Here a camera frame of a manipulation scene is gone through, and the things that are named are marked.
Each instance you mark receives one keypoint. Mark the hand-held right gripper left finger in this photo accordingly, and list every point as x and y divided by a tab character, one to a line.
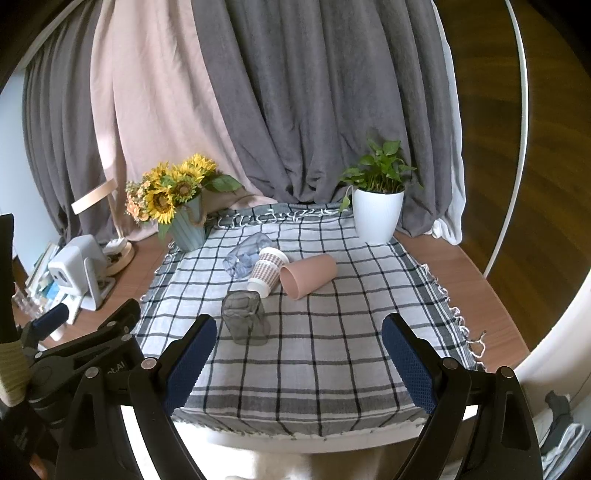
191	364

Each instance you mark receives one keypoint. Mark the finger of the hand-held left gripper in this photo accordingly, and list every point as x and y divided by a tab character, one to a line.
51	318
115	319

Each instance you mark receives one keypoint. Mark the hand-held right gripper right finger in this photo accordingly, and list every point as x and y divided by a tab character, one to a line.
411	364

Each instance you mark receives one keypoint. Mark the grey glass cup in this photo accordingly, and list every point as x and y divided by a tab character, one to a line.
244	318

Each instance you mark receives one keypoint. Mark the brown checked paper cup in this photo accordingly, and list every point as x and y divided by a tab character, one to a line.
265	272

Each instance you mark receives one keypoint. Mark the clear glass cup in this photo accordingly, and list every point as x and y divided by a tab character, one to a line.
244	256

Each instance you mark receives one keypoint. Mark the pink cup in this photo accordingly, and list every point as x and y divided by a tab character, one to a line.
307	274

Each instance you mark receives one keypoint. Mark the row of books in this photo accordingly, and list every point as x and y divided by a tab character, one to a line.
41	272

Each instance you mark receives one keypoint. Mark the white desktop device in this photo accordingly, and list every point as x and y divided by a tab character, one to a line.
74	267

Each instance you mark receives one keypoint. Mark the wooden desk lamp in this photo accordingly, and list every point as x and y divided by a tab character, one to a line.
117	256

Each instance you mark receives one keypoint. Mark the checked grey white tablecloth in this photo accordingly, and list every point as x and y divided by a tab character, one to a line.
323	360

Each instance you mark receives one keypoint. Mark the blue-green ribbed vase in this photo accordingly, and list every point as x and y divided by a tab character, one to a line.
187	230

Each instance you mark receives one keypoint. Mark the sunflower bouquet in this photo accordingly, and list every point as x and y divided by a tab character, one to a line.
166	189

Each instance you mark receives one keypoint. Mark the white ribbed plant pot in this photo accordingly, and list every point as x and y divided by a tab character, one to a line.
376	217

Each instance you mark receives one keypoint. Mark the grey cloth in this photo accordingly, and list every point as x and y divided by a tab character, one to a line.
559	410

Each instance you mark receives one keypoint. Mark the white cloth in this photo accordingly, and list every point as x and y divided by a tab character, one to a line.
570	445

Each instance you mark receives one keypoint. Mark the grey curtain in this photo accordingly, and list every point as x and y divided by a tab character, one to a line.
60	138
323	92

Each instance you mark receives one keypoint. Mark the white curtain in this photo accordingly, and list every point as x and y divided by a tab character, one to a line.
455	184

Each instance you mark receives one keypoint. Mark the green leafy plant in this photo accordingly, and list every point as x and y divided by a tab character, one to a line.
378	168

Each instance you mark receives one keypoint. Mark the pink curtain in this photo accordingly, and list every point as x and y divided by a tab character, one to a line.
157	106

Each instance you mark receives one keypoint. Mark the white hoop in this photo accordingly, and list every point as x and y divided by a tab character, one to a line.
521	92

